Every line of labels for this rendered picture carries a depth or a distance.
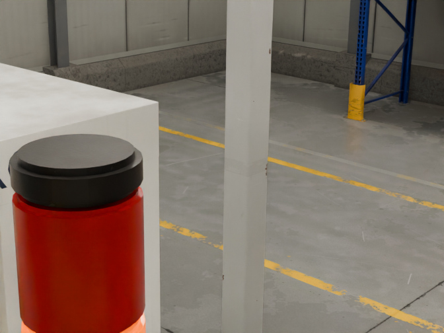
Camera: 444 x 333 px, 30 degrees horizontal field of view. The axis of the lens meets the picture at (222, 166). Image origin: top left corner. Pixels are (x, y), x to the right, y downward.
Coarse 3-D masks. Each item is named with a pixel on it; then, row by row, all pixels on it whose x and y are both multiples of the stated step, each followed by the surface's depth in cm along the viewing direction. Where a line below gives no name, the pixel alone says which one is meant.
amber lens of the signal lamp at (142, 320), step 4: (144, 316) 34; (140, 320) 34; (144, 320) 34; (136, 324) 33; (140, 324) 34; (144, 324) 34; (24, 328) 33; (28, 328) 33; (128, 328) 33; (132, 328) 33; (136, 328) 33; (140, 328) 33; (144, 328) 34; (24, 332) 33; (28, 332) 33; (32, 332) 32; (120, 332) 33; (124, 332) 33; (128, 332) 33; (132, 332) 33; (136, 332) 33; (140, 332) 33; (144, 332) 34
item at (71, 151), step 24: (48, 144) 32; (72, 144) 32; (96, 144) 32; (120, 144) 32; (24, 168) 30; (48, 168) 29; (72, 168) 29; (96, 168) 30; (120, 168) 30; (24, 192) 30; (48, 192) 29; (72, 192) 29; (96, 192) 30; (120, 192) 30
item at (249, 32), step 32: (256, 0) 281; (256, 32) 285; (256, 64) 289; (256, 96) 293; (256, 128) 297; (256, 160) 301; (224, 192) 309; (256, 192) 305; (224, 224) 313; (256, 224) 310; (224, 256) 317; (256, 256) 315; (224, 288) 321; (256, 288) 319; (224, 320) 326; (256, 320) 324
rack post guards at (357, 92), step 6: (354, 90) 915; (360, 90) 911; (354, 96) 917; (360, 96) 913; (354, 102) 919; (360, 102) 915; (348, 108) 927; (354, 108) 921; (360, 108) 917; (348, 114) 928; (354, 114) 922; (360, 114) 920; (360, 120) 921; (366, 120) 922
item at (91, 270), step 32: (32, 224) 30; (64, 224) 30; (96, 224) 30; (128, 224) 31; (32, 256) 31; (64, 256) 30; (96, 256) 30; (128, 256) 31; (32, 288) 31; (64, 288) 31; (96, 288) 31; (128, 288) 32; (32, 320) 32; (64, 320) 31; (96, 320) 31; (128, 320) 32
